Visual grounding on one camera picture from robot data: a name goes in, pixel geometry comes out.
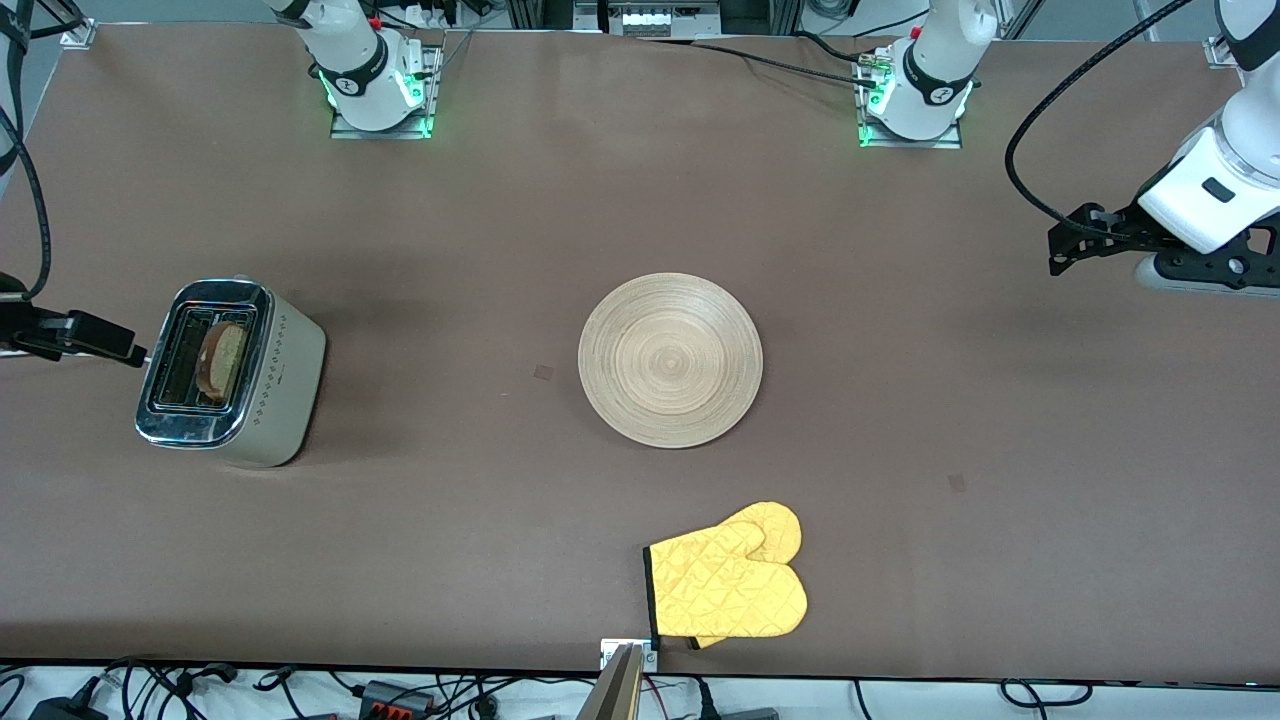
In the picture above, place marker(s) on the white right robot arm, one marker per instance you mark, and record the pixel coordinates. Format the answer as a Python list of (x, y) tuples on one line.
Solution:
[(360, 70)]

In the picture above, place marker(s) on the black power adapter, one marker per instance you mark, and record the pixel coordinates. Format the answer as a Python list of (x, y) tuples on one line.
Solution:
[(65, 710)]

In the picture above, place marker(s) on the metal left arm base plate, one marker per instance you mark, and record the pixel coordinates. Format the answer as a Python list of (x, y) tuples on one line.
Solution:
[(945, 142)]

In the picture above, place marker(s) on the tan camera stand bar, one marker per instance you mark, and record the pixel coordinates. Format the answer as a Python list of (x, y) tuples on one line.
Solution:
[(612, 695)]

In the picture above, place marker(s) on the yellow quilted oven mitt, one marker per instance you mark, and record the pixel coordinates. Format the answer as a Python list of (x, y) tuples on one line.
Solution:
[(725, 590)]

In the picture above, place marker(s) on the beige chrome two-slot toaster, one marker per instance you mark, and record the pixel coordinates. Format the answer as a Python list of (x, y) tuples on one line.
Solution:
[(270, 390)]

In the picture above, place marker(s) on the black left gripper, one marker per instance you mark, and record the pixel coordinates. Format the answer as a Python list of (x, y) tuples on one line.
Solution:
[(1122, 227)]

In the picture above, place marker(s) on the round wooden plate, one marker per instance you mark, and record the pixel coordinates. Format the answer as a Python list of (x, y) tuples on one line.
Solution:
[(670, 360)]

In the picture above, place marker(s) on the black red connector block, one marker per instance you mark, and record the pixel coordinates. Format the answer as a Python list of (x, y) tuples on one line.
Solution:
[(395, 697)]

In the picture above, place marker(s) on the metal table corner bracket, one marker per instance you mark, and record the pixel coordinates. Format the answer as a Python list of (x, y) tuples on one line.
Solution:
[(78, 36), (1218, 52)]

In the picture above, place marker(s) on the white power strip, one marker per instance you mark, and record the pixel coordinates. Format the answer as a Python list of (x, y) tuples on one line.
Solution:
[(650, 18)]

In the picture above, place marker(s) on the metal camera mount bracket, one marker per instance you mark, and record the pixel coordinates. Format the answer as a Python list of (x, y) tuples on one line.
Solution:
[(610, 650)]

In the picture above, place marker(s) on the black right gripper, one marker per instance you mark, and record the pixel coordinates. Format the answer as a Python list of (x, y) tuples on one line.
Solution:
[(28, 326)]

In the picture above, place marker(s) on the brown bread slice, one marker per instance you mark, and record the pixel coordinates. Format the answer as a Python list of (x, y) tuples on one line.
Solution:
[(225, 360)]

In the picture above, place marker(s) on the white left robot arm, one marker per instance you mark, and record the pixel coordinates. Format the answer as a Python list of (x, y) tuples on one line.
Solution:
[(1220, 170)]

